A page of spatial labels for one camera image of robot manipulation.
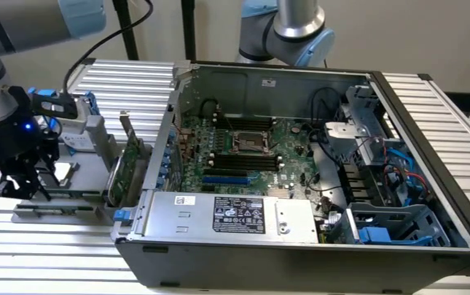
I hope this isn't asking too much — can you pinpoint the green RAM stick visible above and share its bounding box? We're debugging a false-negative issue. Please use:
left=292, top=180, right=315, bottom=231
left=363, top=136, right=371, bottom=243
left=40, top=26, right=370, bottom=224
left=16, top=206, right=96, bottom=216
left=41, top=187, right=105, bottom=198

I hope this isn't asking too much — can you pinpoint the green graphics card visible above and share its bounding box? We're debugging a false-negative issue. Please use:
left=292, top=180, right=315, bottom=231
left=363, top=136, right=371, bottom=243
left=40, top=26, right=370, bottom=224
left=104, top=109, right=145, bottom=207

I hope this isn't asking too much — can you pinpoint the white disk with label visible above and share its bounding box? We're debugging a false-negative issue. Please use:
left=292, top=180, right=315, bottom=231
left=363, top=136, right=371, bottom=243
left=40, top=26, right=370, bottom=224
left=59, top=97, right=96, bottom=154

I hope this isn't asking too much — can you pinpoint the grey parts rack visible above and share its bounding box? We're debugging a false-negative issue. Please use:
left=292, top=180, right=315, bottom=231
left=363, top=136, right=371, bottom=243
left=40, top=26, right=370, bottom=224
left=9, top=97, right=153, bottom=229

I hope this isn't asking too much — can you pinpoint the black camera cable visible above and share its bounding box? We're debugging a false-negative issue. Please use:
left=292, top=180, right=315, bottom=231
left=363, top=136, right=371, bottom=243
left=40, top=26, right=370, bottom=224
left=60, top=0, right=153, bottom=100

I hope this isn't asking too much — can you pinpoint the silver metal drive cage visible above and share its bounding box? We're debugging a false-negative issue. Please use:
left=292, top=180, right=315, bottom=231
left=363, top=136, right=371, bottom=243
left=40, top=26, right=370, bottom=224
left=323, top=85, right=388, bottom=156

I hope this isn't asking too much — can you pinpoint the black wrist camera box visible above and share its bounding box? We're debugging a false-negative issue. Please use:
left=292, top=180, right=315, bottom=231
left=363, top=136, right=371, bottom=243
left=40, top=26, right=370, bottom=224
left=5, top=85, right=79, bottom=120

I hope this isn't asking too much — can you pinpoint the grey disk bay cage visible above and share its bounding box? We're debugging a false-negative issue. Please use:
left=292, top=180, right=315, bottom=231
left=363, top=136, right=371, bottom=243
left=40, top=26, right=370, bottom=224
left=346, top=202, right=451, bottom=247

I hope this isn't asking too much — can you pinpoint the green motherboard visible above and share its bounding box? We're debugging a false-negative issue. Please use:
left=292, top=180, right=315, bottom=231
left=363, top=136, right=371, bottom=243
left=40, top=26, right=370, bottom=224
left=171, top=116, right=326, bottom=201

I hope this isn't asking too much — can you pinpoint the red data wire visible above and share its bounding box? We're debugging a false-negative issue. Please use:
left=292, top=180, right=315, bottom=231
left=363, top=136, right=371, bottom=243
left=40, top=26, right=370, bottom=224
left=404, top=171, right=428, bottom=193

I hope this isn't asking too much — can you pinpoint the black expansion slot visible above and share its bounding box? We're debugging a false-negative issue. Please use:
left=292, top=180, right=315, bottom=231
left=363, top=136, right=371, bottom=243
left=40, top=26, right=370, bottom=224
left=203, top=168, right=248, bottom=178

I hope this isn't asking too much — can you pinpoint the short black looped wire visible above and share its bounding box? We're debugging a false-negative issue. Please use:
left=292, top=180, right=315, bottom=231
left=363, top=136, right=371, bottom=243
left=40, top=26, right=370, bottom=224
left=200, top=98, right=220, bottom=119

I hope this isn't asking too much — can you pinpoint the black stand pole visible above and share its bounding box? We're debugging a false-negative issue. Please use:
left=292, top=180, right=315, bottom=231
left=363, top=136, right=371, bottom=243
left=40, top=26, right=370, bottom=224
left=180, top=0, right=197, bottom=61
left=111, top=0, right=140, bottom=61

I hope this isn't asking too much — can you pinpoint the long black looped wire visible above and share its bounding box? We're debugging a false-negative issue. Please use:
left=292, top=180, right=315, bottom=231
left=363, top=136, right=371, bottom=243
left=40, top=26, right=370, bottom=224
left=308, top=87, right=346, bottom=124

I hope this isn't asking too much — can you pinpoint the blue expansion slot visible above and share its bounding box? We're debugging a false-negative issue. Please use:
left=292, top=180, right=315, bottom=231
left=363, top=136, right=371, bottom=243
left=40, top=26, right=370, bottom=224
left=201, top=175, right=249, bottom=187

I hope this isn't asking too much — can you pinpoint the silver power supply unit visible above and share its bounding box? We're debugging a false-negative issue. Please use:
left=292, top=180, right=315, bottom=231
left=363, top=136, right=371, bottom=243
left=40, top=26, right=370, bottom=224
left=135, top=191, right=320, bottom=245

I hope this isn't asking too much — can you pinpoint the black RAM slot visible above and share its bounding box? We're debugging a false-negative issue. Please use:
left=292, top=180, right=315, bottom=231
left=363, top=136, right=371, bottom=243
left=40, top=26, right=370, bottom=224
left=207, top=163, right=283, bottom=171
left=213, top=118, right=275, bottom=124
left=213, top=122, right=275, bottom=127
left=213, top=114, right=275, bottom=120
left=207, top=160, right=283, bottom=167
left=213, top=125, right=275, bottom=131
left=207, top=152, right=283, bottom=159
left=207, top=156, right=283, bottom=163

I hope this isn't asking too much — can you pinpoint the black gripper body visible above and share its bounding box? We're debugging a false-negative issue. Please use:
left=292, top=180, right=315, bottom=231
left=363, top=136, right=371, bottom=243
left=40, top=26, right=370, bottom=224
left=0, top=115, right=61, bottom=173

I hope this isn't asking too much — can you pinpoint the CPU socket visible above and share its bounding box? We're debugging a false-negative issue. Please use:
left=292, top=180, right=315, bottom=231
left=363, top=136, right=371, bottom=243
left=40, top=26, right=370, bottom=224
left=227, top=130, right=275, bottom=155

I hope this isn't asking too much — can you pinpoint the black open PC case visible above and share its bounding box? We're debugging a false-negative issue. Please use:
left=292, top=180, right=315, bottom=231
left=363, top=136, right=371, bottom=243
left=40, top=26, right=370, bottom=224
left=109, top=60, right=470, bottom=293

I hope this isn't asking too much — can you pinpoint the silver CPU chip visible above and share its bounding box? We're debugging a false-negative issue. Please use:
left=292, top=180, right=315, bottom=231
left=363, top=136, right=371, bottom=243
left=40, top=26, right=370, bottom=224
left=52, top=160, right=75, bottom=186

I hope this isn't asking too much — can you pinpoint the blue data wire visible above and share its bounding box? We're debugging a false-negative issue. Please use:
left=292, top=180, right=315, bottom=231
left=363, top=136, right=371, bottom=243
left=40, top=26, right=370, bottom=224
left=383, top=147, right=418, bottom=210

